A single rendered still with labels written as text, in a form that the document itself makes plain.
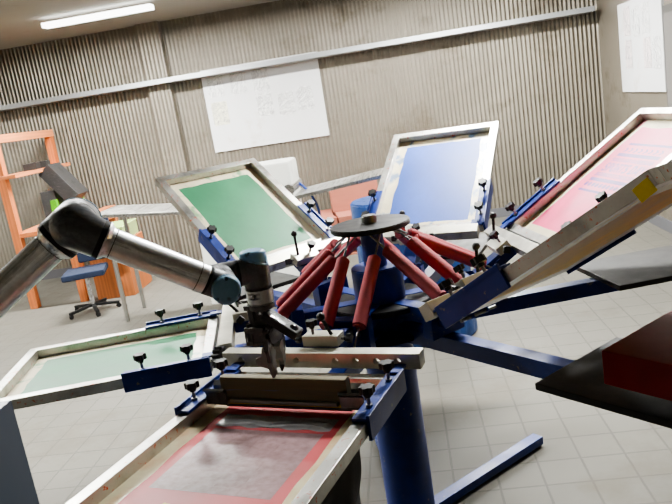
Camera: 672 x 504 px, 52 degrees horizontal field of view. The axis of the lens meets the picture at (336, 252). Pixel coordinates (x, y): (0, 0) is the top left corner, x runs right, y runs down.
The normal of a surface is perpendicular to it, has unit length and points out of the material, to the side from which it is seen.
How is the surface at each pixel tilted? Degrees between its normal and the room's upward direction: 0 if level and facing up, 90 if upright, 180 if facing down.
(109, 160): 90
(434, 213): 32
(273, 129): 90
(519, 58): 90
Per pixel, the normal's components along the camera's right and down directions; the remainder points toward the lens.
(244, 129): -0.08, 0.22
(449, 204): -0.33, -0.69
